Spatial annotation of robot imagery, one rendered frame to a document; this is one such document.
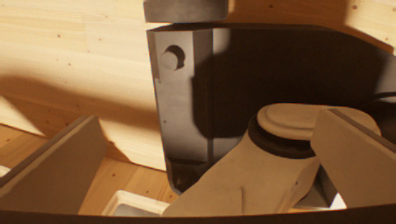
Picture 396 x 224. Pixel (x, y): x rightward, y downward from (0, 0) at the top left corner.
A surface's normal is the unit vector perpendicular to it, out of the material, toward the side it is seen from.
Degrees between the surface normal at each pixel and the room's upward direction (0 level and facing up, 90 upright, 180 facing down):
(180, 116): 0
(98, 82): 0
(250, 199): 90
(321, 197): 90
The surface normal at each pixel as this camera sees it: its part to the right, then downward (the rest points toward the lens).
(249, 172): -0.04, -0.88
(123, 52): -0.21, 0.47
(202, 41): 0.54, 0.38
